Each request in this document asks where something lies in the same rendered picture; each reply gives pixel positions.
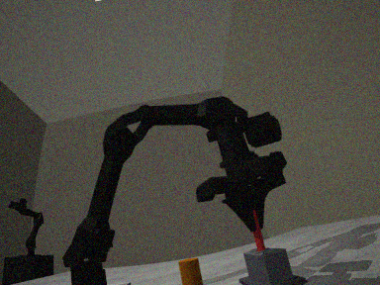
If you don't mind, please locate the red peg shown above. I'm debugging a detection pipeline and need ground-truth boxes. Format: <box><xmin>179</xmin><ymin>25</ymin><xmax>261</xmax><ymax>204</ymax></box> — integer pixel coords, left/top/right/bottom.
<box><xmin>253</xmin><ymin>210</ymin><xmax>265</xmax><ymax>251</ymax></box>

